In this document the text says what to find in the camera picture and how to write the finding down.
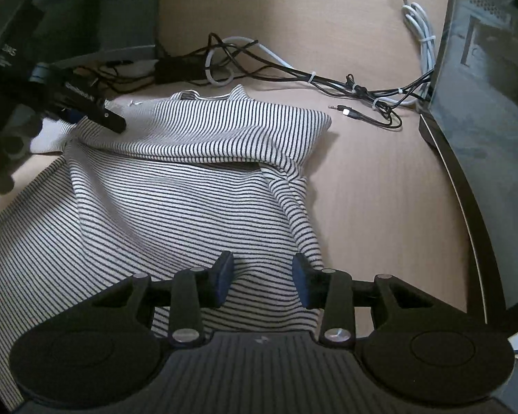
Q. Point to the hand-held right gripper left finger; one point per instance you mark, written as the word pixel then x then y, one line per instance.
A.
pixel 222 279

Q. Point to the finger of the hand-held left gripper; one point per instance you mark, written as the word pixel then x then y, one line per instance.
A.
pixel 105 117

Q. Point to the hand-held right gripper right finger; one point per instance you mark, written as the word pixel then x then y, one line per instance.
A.
pixel 303 281

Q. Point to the black white striped shirt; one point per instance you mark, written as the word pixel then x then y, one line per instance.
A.
pixel 164 189

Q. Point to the black power adapter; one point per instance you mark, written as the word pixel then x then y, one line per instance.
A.
pixel 179 69

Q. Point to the black curved monitor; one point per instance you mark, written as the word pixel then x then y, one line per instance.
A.
pixel 103 8

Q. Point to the glass panel computer case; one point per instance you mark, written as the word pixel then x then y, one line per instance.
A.
pixel 487 116

